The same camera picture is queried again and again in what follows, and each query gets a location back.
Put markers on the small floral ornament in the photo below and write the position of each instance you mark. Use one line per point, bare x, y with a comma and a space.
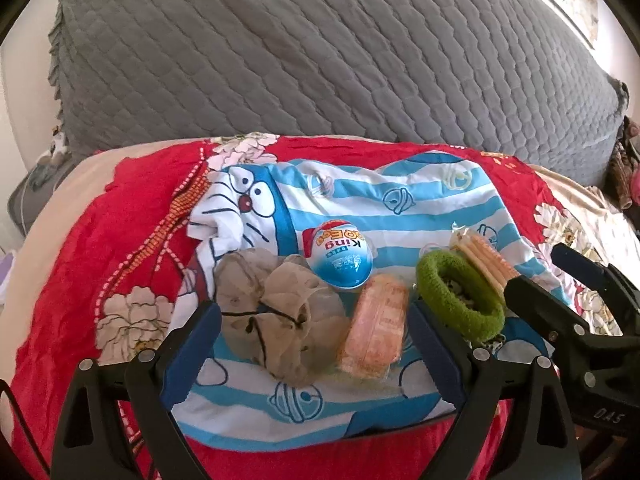
57, 142

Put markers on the grey quilted pillow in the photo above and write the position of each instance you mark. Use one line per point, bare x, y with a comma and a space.
325, 50

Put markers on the beige sheer scrunchie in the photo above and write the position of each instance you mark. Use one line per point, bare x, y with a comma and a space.
295, 320

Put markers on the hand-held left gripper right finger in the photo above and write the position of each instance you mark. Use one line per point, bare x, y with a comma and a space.
435, 355

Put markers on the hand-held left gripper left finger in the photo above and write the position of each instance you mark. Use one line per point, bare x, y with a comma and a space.
192, 355

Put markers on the red floral bedsheet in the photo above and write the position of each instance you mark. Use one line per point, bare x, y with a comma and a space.
140, 200

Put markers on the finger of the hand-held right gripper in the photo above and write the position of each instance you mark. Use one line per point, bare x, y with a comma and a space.
580, 270
540, 305

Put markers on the pile of clothes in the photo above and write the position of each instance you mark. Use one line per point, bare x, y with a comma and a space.
625, 170

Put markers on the grey tray with Doraemon cloth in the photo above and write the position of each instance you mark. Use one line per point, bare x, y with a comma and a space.
400, 185

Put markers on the grey nightstand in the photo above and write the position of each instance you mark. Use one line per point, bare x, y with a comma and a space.
30, 195

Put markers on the egg-shaped blue snack pack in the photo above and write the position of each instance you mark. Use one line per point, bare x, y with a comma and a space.
340, 260

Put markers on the large orange biscuit packet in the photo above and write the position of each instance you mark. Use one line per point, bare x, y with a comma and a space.
372, 330

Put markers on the leopard print scrunchie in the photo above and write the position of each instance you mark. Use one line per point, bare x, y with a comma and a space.
462, 292

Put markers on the small orange biscuit packet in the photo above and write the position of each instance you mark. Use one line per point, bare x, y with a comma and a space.
485, 260

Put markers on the white and purple round device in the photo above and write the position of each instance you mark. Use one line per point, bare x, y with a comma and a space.
6, 272

